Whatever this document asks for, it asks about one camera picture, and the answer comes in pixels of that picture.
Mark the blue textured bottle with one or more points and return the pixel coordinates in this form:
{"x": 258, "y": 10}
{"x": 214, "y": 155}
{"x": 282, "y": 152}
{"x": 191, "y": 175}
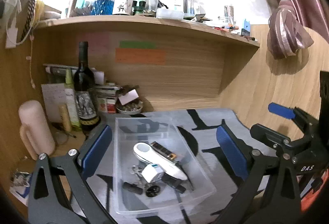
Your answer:
{"x": 103, "y": 7}

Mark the green spray bottle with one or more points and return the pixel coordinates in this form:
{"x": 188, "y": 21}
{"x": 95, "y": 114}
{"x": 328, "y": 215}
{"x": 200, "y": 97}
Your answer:
{"x": 71, "y": 100}

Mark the grey mat with black letters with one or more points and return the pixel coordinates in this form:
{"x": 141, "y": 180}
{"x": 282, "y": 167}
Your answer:
{"x": 191, "y": 134}

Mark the black round cap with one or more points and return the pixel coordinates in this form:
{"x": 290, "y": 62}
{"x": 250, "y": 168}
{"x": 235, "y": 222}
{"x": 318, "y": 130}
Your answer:
{"x": 152, "y": 191}

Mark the pink cylindrical humidifier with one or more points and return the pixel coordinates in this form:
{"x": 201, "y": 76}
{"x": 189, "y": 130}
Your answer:
{"x": 34, "y": 131}

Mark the green sticky note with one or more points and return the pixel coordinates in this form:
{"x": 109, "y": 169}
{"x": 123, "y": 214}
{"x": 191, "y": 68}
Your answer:
{"x": 134, "y": 44}

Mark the white bowl of trinkets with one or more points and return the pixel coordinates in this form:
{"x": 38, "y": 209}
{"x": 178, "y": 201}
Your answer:
{"x": 131, "y": 108}

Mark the handwritten white paper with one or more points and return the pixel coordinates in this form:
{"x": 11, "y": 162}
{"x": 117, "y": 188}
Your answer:
{"x": 54, "y": 95}

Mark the pink sticky note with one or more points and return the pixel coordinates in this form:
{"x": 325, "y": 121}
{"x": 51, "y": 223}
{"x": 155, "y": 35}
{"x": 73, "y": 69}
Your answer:
{"x": 98, "y": 42}

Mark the yellow tube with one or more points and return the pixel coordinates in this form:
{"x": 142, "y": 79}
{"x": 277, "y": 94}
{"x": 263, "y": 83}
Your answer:
{"x": 65, "y": 117}

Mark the white handheld device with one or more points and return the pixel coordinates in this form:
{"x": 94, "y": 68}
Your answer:
{"x": 145, "y": 153}

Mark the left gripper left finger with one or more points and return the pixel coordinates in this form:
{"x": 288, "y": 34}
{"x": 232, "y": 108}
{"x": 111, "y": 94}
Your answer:
{"x": 93, "y": 150}

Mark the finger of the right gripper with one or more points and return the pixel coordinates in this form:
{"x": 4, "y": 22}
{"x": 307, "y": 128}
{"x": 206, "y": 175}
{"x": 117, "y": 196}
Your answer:
{"x": 282, "y": 111}

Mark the round eyeglasses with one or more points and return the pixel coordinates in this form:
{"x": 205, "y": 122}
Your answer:
{"x": 62, "y": 136}

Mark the white USB wall charger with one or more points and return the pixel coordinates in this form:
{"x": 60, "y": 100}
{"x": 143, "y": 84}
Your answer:
{"x": 152, "y": 173}

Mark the dark wine bottle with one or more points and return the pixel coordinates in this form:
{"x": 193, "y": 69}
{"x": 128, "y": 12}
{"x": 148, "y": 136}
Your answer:
{"x": 84, "y": 82}

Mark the black binoculars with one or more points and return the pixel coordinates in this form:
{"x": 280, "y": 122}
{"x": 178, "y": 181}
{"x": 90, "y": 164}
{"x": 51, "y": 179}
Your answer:
{"x": 138, "y": 8}

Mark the clear plastic storage bin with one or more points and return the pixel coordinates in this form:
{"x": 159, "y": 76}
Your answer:
{"x": 129, "y": 185}

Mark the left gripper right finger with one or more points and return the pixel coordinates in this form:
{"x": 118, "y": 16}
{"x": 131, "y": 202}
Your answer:
{"x": 236, "y": 151}

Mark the orange sticky note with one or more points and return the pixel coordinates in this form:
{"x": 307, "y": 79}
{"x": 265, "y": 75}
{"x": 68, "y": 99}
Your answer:
{"x": 140, "y": 56}

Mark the white card box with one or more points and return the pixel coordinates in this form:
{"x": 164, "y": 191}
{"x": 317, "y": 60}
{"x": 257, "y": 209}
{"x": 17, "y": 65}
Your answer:
{"x": 128, "y": 97}

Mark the wooden shelf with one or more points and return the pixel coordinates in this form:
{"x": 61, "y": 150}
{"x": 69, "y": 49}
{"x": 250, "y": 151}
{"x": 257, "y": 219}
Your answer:
{"x": 144, "y": 24}

